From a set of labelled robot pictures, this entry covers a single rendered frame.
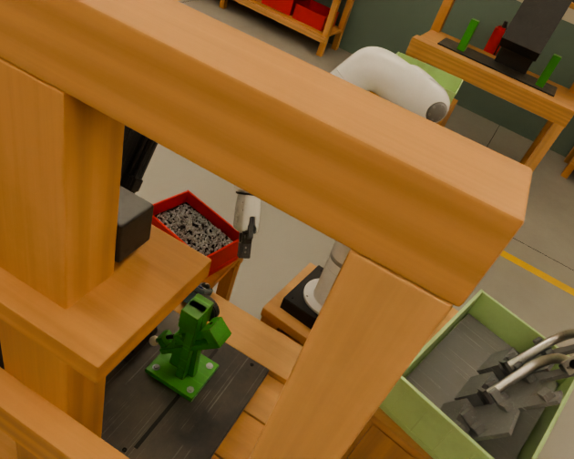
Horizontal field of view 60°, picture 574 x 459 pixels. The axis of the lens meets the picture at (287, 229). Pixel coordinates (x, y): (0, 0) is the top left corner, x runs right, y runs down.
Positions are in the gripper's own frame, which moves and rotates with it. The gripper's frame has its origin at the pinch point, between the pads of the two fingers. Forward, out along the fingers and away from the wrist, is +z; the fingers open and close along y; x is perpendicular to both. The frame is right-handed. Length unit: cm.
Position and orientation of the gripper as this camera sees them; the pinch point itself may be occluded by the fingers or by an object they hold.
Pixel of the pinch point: (244, 249)
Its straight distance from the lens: 133.8
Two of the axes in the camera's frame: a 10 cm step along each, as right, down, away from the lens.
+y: 3.1, 1.5, -9.4
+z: -1.1, 9.9, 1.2
